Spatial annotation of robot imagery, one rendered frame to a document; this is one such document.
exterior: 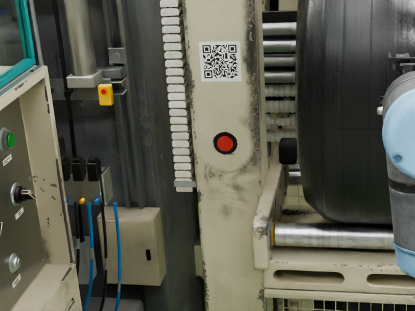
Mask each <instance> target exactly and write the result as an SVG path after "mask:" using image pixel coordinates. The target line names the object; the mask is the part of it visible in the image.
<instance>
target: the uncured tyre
mask: <svg viewBox="0 0 415 311"><path fill-rule="evenodd" d="M388 52H390V54H391V57H395V54H406V53H408V54H409V56H410V57H415V0H298V6H297V16H296V47H295V111H296V140H297V150H298V162H299V167H300V174H301V182H302V187H303V194H304V198H305V201H306V202H307V203H308V204H309V205H310V206H311V207H312V208H313V209H314V210H315V211H317V212H318V213H319V214H320V215H321V216H322V217H323V218H324V219H326V220H330V221H333V222H336V223H343V224H365V225H393V224H392V223H390V220H392V211H391V204H390V191H389V185H388V172H387V159H386V152H385V148H384V143H383V139H382V130H338V129H337V127H340V128H382V127H383V118H382V115H378V114H377V108H378V107H379V97H380V96H384V95H385V92H386V90H387V88H388Z"/></svg>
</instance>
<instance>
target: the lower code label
mask: <svg viewBox="0 0 415 311"><path fill-rule="evenodd" d="M199 58H200V67H201V81H241V59H240V42H239V41H208V42H199Z"/></svg>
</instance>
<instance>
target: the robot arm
mask: <svg viewBox="0 0 415 311"><path fill-rule="evenodd" d="M377 114H378V115H382V118H383V127H382V139H383V143H384V148H385V152H386V159H387V172H388V185H389V191H390V204H391V211H392V224H393V237H394V241H393V242H392V244H393V247H394V248H395V254H396V262H397V264H398V267H399V268H400V270H401V271H402V272H403V273H405V274H407V275H408V276H412V277H413V278H415V57H410V56H409V54H408V53H406V54H395V57H391V54H390V52H388V88H387V90H386V92H385V95H384V96H380V97H379V107H378V108H377Z"/></svg>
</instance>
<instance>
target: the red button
mask: <svg viewBox="0 0 415 311"><path fill-rule="evenodd" d="M217 146H218V148H219V149H220V150H221V151H229V150H231V148H232V146H233V141H232V139H231V138H230V137H229V136H221V137H220V138H219V139H218V141H217Z"/></svg>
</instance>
